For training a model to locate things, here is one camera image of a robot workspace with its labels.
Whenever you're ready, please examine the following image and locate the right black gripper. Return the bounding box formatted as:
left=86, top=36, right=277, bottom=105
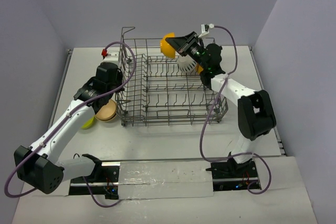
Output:
left=165, top=32, right=208, bottom=70

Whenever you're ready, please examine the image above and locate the small orange plastic bowl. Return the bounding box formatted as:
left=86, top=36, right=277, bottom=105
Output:
left=160, top=33, right=176, bottom=59

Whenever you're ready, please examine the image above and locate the white striped ceramic bowl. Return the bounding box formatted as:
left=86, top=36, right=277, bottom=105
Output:
left=176, top=56, right=197, bottom=73

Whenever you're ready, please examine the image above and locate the large orange plastic bowl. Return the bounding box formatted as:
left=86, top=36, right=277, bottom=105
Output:
left=195, top=64, right=203, bottom=74

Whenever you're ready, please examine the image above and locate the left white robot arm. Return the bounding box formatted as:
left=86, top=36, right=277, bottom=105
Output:
left=14, top=62, right=123, bottom=194

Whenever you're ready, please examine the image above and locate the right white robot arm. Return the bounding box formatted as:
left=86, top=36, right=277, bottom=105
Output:
left=160, top=32, right=276, bottom=177

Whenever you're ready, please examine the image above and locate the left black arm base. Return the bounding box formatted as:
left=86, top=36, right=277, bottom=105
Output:
left=68, top=162, right=120, bottom=200

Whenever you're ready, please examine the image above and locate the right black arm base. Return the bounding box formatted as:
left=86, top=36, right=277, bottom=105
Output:
left=206, top=158, right=261, bottom=191

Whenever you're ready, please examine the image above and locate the tan ceramic bowl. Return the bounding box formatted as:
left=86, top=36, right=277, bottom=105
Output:
left=95, top=100, right=117, bottom=122

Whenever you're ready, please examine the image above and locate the lime green plastic bowl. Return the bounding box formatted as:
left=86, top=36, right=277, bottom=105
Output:
left=81, top=117, right=95, bottom=130

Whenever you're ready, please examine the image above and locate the clear plastic tape sheet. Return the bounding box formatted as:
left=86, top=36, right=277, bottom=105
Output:
left=118, top=161, right=214, bottom=200

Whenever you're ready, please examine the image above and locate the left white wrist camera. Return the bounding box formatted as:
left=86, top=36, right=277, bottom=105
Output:
left=103, top=50, right=120, bottom=66

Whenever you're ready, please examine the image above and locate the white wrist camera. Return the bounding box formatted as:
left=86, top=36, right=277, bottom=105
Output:
left=198, top=24, right=214, bottom=38
left=103, top=50, right=120, bottom=66

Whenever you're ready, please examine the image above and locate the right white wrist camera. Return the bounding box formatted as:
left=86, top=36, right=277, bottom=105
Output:
left=198, top=24, right=214, bottom=38

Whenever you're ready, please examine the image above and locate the grey wire dish rack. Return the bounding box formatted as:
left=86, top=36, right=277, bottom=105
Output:
left=114, top=27, right=228, bottom=126

